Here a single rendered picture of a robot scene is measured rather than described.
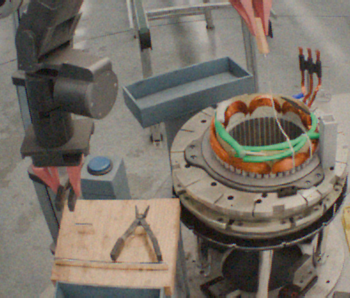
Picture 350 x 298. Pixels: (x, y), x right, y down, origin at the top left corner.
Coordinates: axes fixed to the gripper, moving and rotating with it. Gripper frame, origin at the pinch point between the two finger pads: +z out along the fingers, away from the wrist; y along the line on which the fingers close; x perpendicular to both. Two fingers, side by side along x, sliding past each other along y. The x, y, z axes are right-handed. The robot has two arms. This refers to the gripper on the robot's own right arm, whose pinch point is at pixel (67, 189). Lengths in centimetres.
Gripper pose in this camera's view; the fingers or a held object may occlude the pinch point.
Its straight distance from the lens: 84.2
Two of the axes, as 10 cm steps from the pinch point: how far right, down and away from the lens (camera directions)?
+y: 10.0, -0.5, -0.9
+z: 0.9, 8.0, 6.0
